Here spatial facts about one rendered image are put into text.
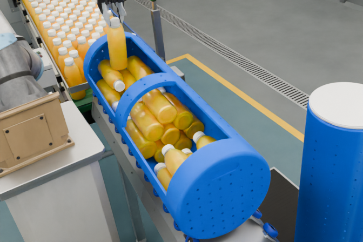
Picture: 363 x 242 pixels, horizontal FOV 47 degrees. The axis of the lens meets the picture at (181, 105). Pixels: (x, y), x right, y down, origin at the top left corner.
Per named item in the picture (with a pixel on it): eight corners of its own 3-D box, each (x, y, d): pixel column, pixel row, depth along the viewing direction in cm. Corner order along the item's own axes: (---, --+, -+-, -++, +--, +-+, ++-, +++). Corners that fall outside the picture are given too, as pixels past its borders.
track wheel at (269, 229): (269, 236, 111) (274, 230, 111) (259, 224, 115) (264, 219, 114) (277, 240, 114) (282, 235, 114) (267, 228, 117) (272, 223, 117)
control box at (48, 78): (34, 91, 180) (27, 70, 174) (27, 72, 195) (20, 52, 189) (58, 83, 183) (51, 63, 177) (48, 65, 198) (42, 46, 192)
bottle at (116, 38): (109, 71, 160) (104, 27, 151) (111, 62, 166) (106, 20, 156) (127, 70, 161) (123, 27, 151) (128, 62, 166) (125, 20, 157)
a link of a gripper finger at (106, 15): (106, 31, 147) (105, 5, 143) (101, 25, 152) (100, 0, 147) (114, 30, 149) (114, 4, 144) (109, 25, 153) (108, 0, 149)
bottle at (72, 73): (80, 90, 196) (71, 57, 186) (89, 95, 192) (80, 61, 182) (68, 97, 192) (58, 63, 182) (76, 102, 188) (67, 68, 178)
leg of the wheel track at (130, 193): (138, 247, 229) (118, 162, 193) (134, 239, 233) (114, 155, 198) (148, 242, 231) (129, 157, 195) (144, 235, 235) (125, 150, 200)
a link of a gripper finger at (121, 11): (125, 27, 150) (116, 4, 145) (120, 22, 155) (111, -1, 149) (133, 24, 151) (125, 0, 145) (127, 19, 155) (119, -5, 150)
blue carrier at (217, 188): (183, 256, 112) (169, 181, 95) (92, 102, 178) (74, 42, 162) (271, 212, 120) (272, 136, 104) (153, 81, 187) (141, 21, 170)
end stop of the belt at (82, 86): (71, 94, 185) (69, 88, 183) (70, 93, 185) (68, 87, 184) (153, 67, 198) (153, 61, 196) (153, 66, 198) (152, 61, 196)
